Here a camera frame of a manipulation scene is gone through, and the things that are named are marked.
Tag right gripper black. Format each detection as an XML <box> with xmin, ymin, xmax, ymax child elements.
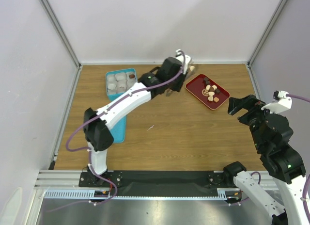
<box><xmin>226</xmin><ymin>93</ymin><xmax>279</xmax><ymax>150</ymax></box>

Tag metal tongs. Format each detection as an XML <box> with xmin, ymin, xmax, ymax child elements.
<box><xmin>166</xmin><ymin>65</ymin><xmax>196</xmax><ymax>96</ymax></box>

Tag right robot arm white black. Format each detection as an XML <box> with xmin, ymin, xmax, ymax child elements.
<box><xmin>223</xmin><ymin>91</ymin><xmax>310</xmax><ymax>225</ymax></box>

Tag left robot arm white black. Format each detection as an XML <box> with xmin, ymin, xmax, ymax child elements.
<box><xmin>83</xmin><ymin>54</ymin><xmax>192</xmax><ymax>186</ymax></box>

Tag blue tin box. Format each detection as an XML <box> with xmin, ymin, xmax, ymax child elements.
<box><xmin>106</xmin><ymin>68</ymin><xmax>137</xmax><ymax>101</ymax></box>

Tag blue tin lid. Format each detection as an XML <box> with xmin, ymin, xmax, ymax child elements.
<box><xmin>110</xmin><ymin>116</ymin><xmax>126</xmax><ymax>144</ymax></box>

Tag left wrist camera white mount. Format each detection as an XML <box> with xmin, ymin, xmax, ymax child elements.
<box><xmin>175</xmin><ymin>49</ymin><xmax>192</xmax><ymax>75</ymax></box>

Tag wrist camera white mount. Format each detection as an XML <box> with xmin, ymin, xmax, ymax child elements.
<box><xmin>175</xmin><ymin>49</ymin><xmax>192</xmax><ymax>75</ymax></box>
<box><xmin>261</xmin><ymin>90</ymin><xmax>292</xmax><ymax>114</ymax></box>

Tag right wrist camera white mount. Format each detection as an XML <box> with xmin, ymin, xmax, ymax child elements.
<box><xmin>261</xmin><ymin>90</ymin><xmax>292</xmax><ymax>114</ymax></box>

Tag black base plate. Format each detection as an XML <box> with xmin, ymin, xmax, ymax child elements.
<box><xmin>78</xmin><ymin>170</ymin><xmax>252</xmax><ymax>197</ymax></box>

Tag white cable duct right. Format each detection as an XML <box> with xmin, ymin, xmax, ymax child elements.
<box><xmin>217</xmin><ymin>188</ymin><xmax>242</xmax><ymax>200</ymax></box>

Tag white cable duct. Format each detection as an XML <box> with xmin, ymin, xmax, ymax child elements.
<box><xmin>45</xmin><ymin>189</ymin><xmax>112</xmax><ymax>200</ymax></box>
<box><xmin>217</xmin><ymin>188</ymin><xmax>242</xmax><ymax>200</ymax></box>

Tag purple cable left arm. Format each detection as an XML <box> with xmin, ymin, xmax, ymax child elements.
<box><xmin>46</xmin><ymin>50</ymin><xmax>187</xmax><ymax>212</ymax></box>

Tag white cable duct left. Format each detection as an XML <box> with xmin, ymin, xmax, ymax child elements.
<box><xmin>45</xmin><ymin>189</ymin><xmax>112</xmax><ymax>200</ymax></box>

